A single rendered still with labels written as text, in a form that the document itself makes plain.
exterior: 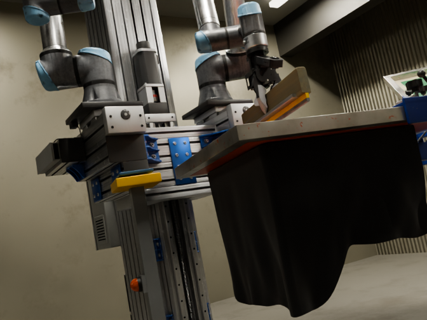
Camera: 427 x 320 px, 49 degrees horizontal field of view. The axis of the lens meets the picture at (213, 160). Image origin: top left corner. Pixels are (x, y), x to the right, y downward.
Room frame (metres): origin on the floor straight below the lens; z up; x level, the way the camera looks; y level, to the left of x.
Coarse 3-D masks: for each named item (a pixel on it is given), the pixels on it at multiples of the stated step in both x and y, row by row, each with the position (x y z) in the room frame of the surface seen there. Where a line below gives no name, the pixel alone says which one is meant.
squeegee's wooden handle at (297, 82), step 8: (296, 72) 1.24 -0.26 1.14; (304, 72) 1.24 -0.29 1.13; (288, 80) 1.28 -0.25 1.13; (296, 80) 1.25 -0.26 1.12; (304, 80) 1.24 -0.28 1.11; (272, 88) 1.38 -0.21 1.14; (280, 88) 1.33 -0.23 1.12; (288, 88) 1.29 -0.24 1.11; (296, 88) 1.25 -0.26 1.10; (304, 88) 1.24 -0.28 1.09; (272, 96) 1.39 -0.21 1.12; (280, 96) 1.34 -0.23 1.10; (288, 96) 1.30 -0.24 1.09; (272, 104) 1.40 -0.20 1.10; (248, 112) 1.56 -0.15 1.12; (256, 112) 1.50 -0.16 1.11; (248, 120) 1.57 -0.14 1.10; (256, 120) 1.51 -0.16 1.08
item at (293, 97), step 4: (292, 96) 1.26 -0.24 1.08; (296, 96) 1.26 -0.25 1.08; (284, 100) 1.30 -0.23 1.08; (288, 100) 1.28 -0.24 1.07; (292, 100) 1.29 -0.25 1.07; (280, 104) 1.32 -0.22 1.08; (284, 104) 1.31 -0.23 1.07; (288, 104) 1.32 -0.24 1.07; (276, 108) 1.35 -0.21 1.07; (280, 108) 1.35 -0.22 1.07; (268, 112) 1.40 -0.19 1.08; (272, 112) 1.38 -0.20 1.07; (276, 112) 1.39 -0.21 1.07; (264, 116) 1.43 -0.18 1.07; (268, 116) 1.42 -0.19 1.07; (272, 116) 1.43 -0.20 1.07; (260, 120) 1.46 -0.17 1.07; (264, 120) 1.46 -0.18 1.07
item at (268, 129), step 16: (352, 112) 1.18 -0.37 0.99; (368, 112) 1.19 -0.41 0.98; (384, 112) 1.21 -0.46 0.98; (400, 112) 1.23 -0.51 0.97; (240, 128) 1.07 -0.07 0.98; (256, 128) 1.08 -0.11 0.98; (272, 128) 1.10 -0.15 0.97; (288, 128) 1.11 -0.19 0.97; (304, 128) 1.13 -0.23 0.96; (320, 128) 1.14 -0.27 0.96; (336, 128) 1.16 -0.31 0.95; (352, 128) 1.21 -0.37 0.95; (208, 144) 1.26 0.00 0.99; (224, 144) 1.15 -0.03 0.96; (240, 144) 1.12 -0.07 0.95; (192, 160) 1.41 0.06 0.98; (208, 160) 1.29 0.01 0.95; (176, 176) 1.60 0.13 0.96; (192, 176) 1.60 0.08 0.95
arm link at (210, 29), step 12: (204, 0) 1.57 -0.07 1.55; (204, 12) 1.55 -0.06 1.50; (216, 12) 1.58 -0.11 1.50; (204, 24) 1.53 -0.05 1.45; (216, 24) 1.54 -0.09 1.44; (204, 36) 1.51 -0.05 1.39; (216, 36) 1.51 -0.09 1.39; (228, 36) 1.51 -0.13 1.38; (204, 48) 1.53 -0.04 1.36; (216, 48) 1.53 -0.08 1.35; (228, 48) 1.55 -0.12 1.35
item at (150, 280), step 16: (144, 176) 1.34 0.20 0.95; (160, 176) 1.35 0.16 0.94; (112, 192) 1.41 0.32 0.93; (144, 192) 1.38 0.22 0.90; (144, 208) 1.38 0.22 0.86; (144, 224) 1.37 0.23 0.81; (144, 240) 1.37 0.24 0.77; (144, 256) 1.37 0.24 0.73; (144, 272) 1.37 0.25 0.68; (144, 288) 1.36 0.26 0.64; (160, 288) 1.38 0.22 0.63; (160, 304) 1.38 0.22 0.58
